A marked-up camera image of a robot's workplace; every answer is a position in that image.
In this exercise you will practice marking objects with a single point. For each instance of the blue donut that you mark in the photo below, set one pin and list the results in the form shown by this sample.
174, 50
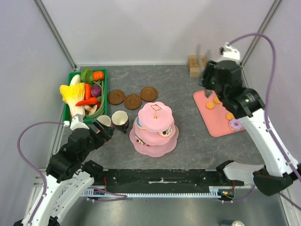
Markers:
138, 124

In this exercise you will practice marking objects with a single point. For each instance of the brown saucer right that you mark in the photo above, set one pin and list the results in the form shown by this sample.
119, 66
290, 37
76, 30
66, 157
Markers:
149, 94

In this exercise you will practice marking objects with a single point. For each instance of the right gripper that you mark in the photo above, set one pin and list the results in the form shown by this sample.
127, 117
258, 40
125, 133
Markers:
209, 70

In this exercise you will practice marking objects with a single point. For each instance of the round biscuit top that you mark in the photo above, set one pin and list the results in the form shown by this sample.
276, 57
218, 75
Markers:
216, 100

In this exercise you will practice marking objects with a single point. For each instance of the toy purple onion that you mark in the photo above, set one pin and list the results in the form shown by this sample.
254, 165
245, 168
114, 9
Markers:
96, 91

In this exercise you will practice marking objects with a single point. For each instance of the brown saucer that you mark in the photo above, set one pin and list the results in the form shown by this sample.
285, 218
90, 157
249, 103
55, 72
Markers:
132, 101
116, 97
149, 94

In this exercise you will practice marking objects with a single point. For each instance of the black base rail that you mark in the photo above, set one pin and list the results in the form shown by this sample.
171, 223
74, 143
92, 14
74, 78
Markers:
202, 177

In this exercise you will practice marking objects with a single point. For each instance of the pink three-tier cake stand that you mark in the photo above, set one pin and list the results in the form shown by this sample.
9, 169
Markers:
154, 117

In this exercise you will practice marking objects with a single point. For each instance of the green vegetable crate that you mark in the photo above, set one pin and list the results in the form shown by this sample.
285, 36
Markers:
105, 80

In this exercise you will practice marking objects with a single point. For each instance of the metal tongs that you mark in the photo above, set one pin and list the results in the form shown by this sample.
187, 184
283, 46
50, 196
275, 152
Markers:
203, 62

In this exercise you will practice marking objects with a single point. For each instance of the white chocolate drizzle donut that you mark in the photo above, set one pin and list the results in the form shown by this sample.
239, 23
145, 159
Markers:
167, 132

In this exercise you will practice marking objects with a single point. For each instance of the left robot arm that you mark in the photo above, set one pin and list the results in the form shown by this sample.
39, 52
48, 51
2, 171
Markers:
67, 175

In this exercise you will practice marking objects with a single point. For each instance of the black mug white inside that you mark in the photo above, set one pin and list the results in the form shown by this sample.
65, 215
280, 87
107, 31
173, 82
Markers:
120, 119

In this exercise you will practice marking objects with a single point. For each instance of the round biscuit left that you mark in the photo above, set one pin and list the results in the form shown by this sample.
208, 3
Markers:
210, 105

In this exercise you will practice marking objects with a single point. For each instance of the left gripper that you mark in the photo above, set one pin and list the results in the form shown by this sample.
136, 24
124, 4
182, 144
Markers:
106, 133

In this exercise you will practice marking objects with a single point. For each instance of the toy green leaf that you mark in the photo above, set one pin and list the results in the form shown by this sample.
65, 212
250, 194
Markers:
86, 76

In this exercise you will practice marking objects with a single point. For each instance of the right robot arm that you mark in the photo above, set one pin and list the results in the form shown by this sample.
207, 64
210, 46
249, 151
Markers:
280, 169

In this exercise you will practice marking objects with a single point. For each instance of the purple donut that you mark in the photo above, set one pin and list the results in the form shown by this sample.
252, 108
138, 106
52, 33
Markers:
235, 125

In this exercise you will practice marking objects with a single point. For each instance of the chocolate cake slice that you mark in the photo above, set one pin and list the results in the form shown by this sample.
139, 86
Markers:
138, 140

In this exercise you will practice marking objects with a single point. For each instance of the toy pumpkin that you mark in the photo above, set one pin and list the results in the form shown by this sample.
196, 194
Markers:
98, 76

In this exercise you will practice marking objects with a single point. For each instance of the toy napa cabbage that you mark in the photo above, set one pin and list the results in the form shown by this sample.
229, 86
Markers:
72, 95

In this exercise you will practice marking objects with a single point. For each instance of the brown saucer left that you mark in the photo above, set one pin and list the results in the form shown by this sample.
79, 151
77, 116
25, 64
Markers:
116, 97

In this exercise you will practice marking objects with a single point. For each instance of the toy green beans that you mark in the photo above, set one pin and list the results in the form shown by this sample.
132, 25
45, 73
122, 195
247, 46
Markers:
96, 106

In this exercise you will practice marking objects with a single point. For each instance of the cardboard box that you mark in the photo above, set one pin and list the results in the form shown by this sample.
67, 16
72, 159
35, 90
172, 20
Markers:
194, 66

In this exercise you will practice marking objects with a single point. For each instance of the pink dessert tray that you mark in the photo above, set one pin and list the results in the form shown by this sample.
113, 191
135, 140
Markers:
215, 119

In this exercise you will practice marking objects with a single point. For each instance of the round biscuit lower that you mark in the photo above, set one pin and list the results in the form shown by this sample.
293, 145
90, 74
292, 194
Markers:
230, 116

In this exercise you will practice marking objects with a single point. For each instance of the round biscuit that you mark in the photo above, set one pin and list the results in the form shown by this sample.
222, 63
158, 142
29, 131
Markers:
210, 105
216, 100
230, 116

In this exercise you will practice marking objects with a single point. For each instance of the pink mug white inside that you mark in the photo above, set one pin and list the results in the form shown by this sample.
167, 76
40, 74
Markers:
105, 120

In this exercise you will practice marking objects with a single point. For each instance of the brown saucer middle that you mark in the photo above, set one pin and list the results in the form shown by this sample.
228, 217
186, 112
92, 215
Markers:
132, 101

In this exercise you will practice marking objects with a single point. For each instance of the toy white radish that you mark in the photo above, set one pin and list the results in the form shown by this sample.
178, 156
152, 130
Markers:
75, 80

